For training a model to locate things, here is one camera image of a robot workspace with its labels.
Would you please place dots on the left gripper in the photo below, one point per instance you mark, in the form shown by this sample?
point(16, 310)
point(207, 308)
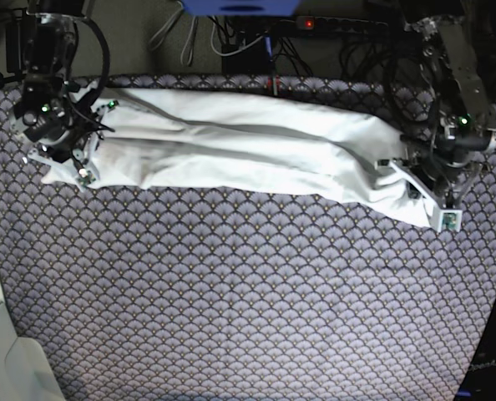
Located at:
point(442, 170)

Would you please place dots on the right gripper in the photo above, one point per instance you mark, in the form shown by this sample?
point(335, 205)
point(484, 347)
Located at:
point(63, 136)

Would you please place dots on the white T-shirt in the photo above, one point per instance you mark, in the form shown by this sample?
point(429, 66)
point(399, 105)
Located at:
point(192, 139)

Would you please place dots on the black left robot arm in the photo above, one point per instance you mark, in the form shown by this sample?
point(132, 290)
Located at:
point(461, 121)

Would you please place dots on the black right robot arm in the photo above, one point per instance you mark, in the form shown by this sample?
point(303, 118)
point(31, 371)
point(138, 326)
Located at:
point(50, 52)

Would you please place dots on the red black table clamp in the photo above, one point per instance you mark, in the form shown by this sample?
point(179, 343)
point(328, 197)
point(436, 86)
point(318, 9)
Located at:
point(274, 85)

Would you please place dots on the black power strip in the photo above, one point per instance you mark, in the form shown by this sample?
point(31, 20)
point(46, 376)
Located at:
point(326, 25)

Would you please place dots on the patterned purple tablecloth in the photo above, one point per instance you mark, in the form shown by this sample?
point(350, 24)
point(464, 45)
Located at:
point(225, 294)

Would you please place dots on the black box under table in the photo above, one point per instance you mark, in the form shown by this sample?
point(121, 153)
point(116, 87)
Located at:
point(255, 60)

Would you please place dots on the white plastic bin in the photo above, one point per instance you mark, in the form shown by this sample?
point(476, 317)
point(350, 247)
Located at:
point(25, 373)

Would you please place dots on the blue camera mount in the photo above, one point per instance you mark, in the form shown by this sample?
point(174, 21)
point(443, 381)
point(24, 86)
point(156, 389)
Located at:
point(241, 7)

